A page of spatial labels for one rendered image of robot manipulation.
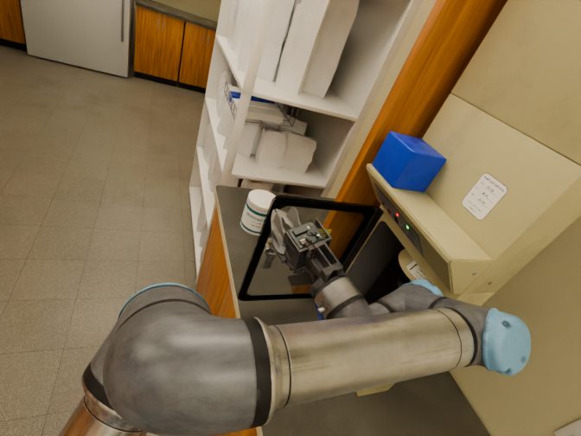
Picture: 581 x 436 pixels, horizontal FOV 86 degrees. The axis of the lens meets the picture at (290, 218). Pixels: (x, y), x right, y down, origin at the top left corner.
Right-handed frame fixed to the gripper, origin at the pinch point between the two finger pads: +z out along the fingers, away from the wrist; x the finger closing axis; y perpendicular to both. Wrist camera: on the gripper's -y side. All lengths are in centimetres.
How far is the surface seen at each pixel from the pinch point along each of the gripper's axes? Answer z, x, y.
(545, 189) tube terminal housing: -27.5, -33.9, 20.1
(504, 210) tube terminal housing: -25.4, -32.5, 13.4
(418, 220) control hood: -17.8, -21.2, 7.9
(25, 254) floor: 126, 97, -126
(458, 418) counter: -56, -38, -54
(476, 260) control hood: -29.5, -24.7, 7.5
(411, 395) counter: -44, -28, -52
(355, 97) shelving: 83, -97, -35
